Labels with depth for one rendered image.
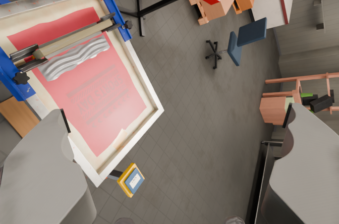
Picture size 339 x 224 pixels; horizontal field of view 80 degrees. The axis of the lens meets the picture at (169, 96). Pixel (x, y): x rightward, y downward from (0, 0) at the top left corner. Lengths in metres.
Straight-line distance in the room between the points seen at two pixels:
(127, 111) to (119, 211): 1.56
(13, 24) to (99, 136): 0.56
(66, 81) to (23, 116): 0.95
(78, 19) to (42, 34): 0.18
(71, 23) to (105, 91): 0.34
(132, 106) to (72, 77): 0.36
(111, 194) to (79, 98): 1.55
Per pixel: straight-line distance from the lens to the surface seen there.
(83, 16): 1.10
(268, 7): 6.78
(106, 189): 2.35
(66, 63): 0.99
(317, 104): 7.69
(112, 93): 1.09
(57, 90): 0.97
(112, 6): 1.16
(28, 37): 0.97
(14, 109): 1.88
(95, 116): 1.04
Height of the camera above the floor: 1.85
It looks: 39 degrees down
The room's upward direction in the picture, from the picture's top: 85 degrees clockwise
